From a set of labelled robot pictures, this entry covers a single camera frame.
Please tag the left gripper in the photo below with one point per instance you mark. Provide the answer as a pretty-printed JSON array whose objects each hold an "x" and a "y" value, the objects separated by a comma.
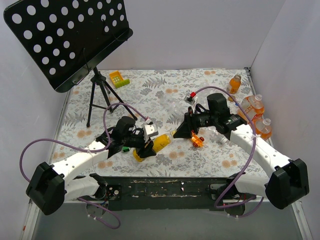
[{"x": 145, "y": 145}]

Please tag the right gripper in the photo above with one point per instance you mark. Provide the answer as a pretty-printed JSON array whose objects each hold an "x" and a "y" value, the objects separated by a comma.
[{"x": 189, "y": 122}]

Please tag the yellow juice bottle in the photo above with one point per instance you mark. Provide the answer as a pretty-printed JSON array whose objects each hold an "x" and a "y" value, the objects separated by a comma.
[{"x": 160, "y": 142}]

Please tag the orange juice bottle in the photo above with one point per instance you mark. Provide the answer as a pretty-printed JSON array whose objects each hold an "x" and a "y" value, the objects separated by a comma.
[{"x": 234, "y": 84}]

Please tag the crushed orange label bottle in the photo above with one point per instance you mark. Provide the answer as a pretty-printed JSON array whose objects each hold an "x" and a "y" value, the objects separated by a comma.
[{"x": 253, "y": 106}]

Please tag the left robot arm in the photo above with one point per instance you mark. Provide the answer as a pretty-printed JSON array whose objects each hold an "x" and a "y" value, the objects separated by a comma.
[{"x": 52, "y": 185}]

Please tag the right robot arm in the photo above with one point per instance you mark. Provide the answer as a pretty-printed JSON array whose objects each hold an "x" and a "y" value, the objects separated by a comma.
[{"x": 287, "y": 180}]

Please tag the clear bottle white cap lower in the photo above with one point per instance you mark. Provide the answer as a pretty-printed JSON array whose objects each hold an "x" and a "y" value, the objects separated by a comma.
[{"x": 216, "y": 137}]

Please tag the green blue toy block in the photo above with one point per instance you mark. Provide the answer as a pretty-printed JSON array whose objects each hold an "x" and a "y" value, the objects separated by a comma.
[{"x": 125, "y": 150}]

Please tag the floral patterned table mat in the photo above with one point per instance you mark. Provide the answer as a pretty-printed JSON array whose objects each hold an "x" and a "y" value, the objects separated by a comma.
[{"x": 84, "y": 120}]

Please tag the black perforated music stand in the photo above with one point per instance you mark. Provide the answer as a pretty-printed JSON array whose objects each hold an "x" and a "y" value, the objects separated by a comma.
[{"x": 68, "y": 38}]

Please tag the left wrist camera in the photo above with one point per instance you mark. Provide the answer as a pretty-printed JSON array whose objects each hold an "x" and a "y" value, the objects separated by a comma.
[{"x": 149, "y": 130}]

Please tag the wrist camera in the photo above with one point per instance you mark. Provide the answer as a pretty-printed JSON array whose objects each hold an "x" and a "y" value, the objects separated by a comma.
[
  {"x": 191, "y": 99},
  {"x": 149, "y": 130}
]

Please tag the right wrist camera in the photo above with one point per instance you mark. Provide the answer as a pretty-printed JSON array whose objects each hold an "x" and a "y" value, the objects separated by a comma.
[{"x": 191, "y": 99}]

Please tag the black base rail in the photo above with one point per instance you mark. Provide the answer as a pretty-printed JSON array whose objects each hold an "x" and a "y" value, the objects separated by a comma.
[{"x": 159, "y": 193}]

